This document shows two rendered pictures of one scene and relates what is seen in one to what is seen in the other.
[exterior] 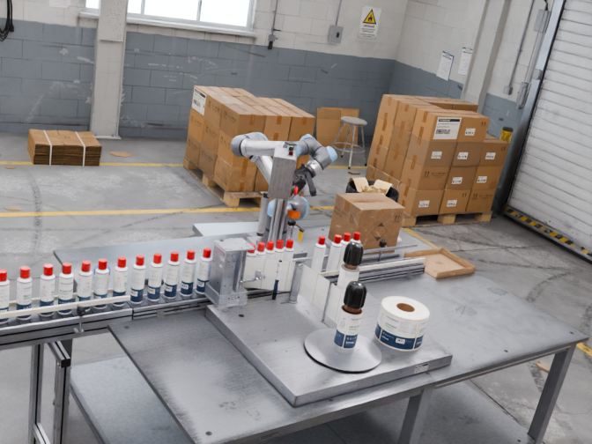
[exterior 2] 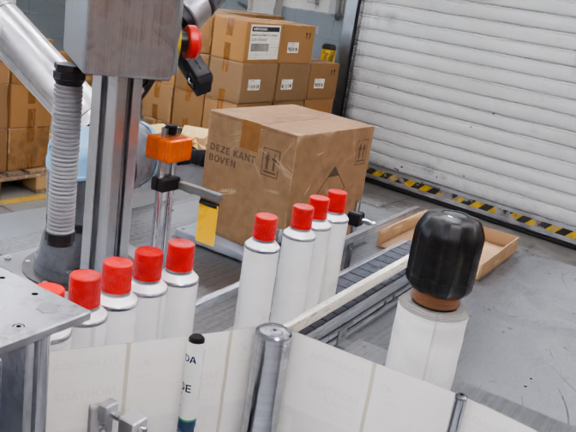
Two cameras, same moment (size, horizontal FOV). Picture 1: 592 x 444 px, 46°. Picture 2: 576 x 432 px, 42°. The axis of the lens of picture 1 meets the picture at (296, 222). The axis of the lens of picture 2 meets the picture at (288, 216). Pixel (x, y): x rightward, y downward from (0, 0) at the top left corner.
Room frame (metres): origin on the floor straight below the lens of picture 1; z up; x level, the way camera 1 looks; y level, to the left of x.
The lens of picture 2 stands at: (2.14, 0.21, 1.40)
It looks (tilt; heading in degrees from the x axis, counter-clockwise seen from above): 17 degrees down; 338
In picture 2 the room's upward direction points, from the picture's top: 9 degrees clockwise
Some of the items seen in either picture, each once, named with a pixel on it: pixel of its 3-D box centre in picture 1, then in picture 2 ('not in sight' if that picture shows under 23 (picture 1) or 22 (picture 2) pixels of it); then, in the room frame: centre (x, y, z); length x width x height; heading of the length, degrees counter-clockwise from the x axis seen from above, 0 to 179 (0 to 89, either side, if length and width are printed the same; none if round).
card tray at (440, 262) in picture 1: (439, 262); (449, 241); (3.62, -0.82, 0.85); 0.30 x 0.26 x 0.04; 128
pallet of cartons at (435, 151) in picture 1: (435, 159); (242, 99); (7.15, -1.32, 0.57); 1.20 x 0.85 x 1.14; 124
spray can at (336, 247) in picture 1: (334, 255); (294, 267); (3.13, -0.21, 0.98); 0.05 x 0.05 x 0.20
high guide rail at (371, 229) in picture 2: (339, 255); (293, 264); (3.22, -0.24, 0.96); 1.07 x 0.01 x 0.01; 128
